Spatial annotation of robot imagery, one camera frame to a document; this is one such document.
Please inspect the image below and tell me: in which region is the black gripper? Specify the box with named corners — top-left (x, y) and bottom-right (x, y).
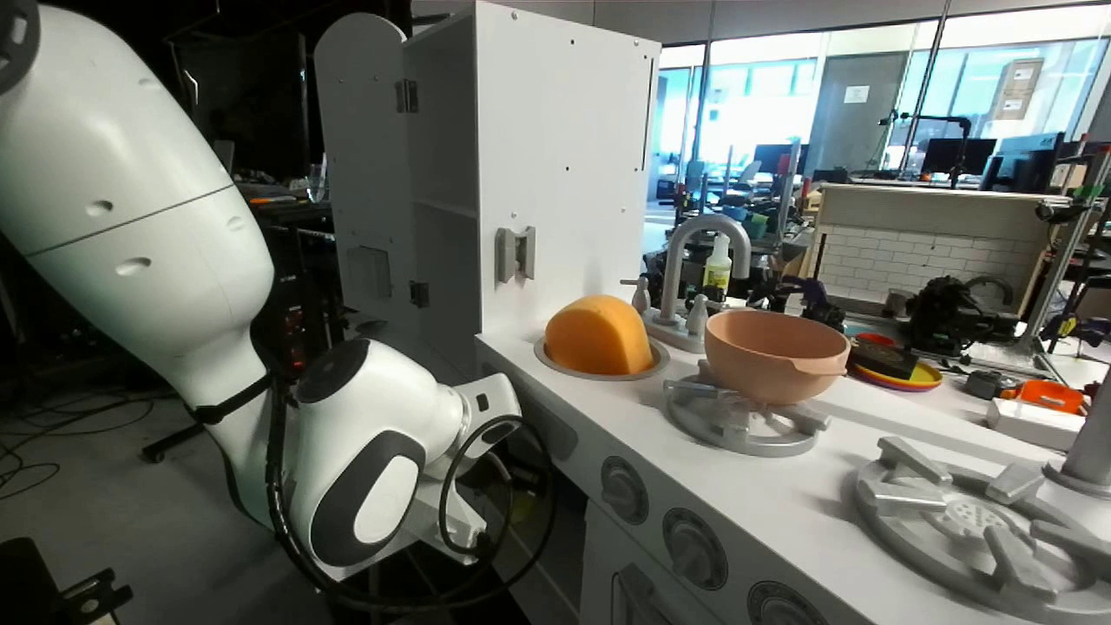
top-left (466, 427), bottom-right (557, 560)

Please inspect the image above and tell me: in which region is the round grey oven knob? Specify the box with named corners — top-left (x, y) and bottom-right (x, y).
top-left (597, 453), bottom-right (653, 526)
top-left (743, 577), bottom-right (830, 625)
top-left (659, 506), bottom-right (733, 592)

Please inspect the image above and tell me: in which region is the orange dome bowl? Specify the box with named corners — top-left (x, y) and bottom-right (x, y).
top-left (540, 291), bottom-right (659, 381)

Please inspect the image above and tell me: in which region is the grey toy burner grate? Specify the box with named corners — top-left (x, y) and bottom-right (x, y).
top-left (659, 375), bottom-right (834, 458)
top-left (850, 434), bottom-right (1111, 625)

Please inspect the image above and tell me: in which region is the grey toy faucet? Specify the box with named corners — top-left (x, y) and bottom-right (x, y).
top-left (631, 212), bottom-right (758, 355)

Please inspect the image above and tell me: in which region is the wooden bowl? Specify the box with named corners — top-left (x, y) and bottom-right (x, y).
top-left (702, 304), bottom-right (855, 413)

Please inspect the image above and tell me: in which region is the clear spray bottle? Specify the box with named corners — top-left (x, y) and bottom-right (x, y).
top-left (702, 232), bottom-right (734, 304)

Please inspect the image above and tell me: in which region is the white toy kitchen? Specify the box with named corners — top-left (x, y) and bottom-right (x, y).
top-left (402, 0), bottom-right (1111, 625)

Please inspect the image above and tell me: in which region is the black object on plate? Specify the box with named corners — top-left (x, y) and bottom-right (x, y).
top-left (856, 339), bottom-right (922, 381)

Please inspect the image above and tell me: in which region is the orange yellow plate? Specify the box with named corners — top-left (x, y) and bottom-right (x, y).
top-left (848, 328), bottom-right (943, 396)

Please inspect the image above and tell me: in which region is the black equipment pile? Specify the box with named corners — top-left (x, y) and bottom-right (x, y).
top-left (898, 274), bottom-right (1023, 359)

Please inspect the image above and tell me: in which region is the white flat box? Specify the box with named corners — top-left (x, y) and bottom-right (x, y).
top-left (981, 396), bottom-right (1085, 452)

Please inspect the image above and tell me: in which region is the orange hand tool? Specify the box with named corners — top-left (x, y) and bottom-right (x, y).
top-left (999, 377), bottom-right (1094, 421)

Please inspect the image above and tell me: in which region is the dark background monitor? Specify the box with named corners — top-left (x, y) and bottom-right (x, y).
top-left (918, 135), bottom-right (999, 183)

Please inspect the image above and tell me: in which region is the grey metal pole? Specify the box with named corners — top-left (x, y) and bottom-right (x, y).
top-left (1040, 363), bottom-right (1111, 497)

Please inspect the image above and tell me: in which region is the grey wall bracket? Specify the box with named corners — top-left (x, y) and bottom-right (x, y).
top-left (491, 222), bottom-right (537, 287)

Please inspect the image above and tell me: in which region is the black clamp mount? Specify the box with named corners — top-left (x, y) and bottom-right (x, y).
top-left (0, 536), bottom-right (134, 625)

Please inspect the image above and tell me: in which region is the framed wall poster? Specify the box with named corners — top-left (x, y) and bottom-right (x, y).
top-left (992, 59), bottom-right (1045, 124)

